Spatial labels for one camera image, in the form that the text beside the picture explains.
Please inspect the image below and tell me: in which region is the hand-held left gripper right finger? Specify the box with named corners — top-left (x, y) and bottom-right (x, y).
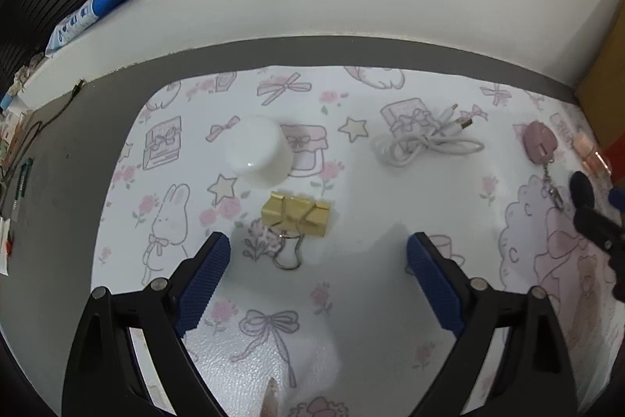
top-left (407, 231), bottom-right (579, 417)

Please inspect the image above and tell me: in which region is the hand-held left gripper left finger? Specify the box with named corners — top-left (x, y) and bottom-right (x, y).
top-left (61, 231), bottom-right (231, 417)

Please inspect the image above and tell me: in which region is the small pink bottle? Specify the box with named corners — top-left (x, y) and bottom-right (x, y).
top-left (571, 131), bottom-right (613, 176)

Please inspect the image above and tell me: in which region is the pink keychain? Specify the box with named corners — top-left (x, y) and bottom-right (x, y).
top-left (521, 120), bottom-right (564, 210)

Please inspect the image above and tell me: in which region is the brown cardboard box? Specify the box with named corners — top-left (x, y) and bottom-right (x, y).
top-left (573, 0), bottom-right (625, 183)

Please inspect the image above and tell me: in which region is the gold binder clip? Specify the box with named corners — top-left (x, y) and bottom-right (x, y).
top-left (261, 191), bottom-right (333, 271)

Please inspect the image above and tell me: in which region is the white usb cable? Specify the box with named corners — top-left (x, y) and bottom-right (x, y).
top-left (373, 104), bottom-right (486, 168)

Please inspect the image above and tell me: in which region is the small white jar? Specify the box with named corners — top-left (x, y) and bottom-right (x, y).
top-left (223, 116), bottom-right (294, 188)

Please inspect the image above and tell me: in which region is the white printed table mat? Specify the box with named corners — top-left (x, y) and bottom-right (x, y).
top-left (90, 64), bottom-right (625, 417)

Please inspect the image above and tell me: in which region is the white paper leaflet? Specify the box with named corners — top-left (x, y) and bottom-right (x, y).
top-left (0, 217), bottom-right (13, 276)

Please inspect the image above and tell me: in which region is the small green tool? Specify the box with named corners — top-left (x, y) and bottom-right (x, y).
top-left (14, 157), bottom-right (35, 210)

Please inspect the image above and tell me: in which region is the blue white packet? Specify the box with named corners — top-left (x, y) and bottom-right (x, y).
top-left (45, 0), bottom-right (159, 56)

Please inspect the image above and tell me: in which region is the black cable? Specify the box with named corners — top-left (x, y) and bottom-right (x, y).
top-left (0, 79), bottom-right (85, 183)

